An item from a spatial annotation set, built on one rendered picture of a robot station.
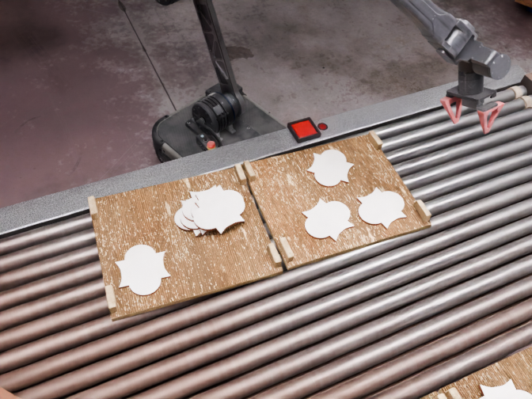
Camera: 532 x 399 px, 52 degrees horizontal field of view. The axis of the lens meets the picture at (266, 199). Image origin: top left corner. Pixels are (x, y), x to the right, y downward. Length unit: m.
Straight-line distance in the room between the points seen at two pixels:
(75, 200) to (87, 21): 2.37
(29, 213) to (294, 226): 0.68
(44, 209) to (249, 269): 0.56
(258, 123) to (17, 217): 1.42
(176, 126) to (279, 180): 1.21
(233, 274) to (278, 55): 2.30
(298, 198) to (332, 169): 0.14
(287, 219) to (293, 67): 2.05
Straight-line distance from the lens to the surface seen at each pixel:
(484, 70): 1.32
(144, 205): 1.43
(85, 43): 3.58
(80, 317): 1.32
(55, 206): 1.50
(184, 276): 1.30
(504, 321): 1.42
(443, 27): 1.30
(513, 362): 1.36
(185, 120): 2.64
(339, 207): 1.43
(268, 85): 3.21
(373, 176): 1.54
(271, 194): 1.44
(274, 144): 1.60
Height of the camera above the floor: 2.06
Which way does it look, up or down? 52 degrees down
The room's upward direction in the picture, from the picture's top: 6 degrees clockwise
